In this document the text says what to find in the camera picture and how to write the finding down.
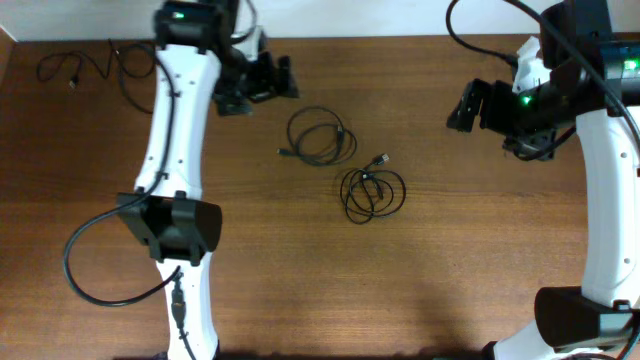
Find black USB cable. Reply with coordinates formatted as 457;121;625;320
35;38;157;115
277;105;359;168
339;153;407;225

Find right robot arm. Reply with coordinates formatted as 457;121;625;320
447;0;639;359

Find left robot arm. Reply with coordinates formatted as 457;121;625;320
117;1;299;359

